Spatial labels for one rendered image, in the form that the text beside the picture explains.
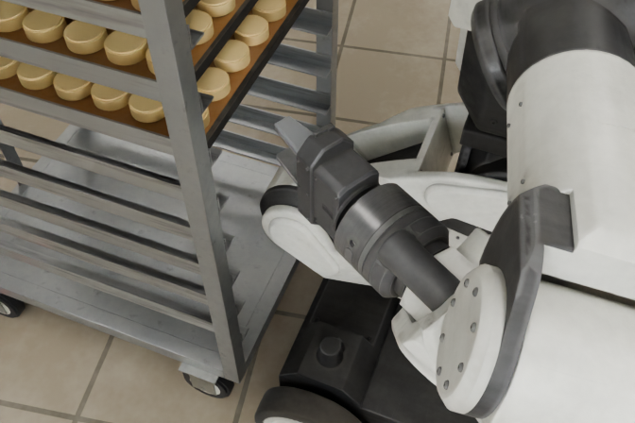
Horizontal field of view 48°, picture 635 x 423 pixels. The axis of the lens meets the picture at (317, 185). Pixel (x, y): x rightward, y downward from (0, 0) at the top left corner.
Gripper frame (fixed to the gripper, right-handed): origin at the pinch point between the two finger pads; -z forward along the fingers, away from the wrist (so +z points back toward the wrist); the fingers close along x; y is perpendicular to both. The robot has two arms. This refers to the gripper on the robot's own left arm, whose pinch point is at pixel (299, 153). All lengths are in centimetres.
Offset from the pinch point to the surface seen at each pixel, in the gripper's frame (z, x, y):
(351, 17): -92, -77, -89
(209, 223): -10.5, -17.4, 6.9
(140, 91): -18.6, 0.4, 8.4
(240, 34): -28.4, -7.1, -11.3
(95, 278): -39, -54, 18
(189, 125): -10.5, 0.4, 7.0
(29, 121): -111, -77, 6
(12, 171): -42, -25, 22
